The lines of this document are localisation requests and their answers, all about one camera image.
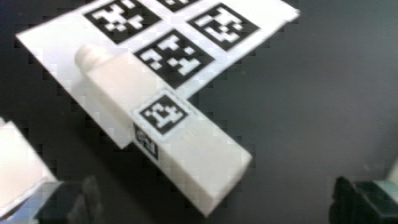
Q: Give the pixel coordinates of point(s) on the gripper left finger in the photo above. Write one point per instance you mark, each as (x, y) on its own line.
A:
(74, 207)

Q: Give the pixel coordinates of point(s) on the white desk leg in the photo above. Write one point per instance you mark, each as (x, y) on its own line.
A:
(24, 170)
(194, 152)

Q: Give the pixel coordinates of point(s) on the tag marker sheet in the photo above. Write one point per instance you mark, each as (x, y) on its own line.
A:
(187, 35)

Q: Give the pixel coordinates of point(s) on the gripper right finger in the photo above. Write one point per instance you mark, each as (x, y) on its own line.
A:
(365, 202)

